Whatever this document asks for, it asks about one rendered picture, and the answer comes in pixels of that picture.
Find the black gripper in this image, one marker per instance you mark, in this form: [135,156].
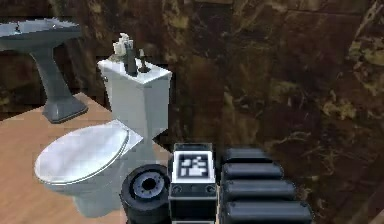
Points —
[146,195]

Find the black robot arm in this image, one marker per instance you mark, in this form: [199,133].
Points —
[256,190]

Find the white toilet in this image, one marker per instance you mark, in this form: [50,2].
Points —
[133,100]

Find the small dark candle holder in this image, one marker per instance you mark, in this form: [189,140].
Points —
[143,63]

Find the white cloth bundle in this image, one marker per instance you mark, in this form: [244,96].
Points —
[122,45]

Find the grey pedestal sink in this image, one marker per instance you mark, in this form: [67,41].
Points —
[50,83]

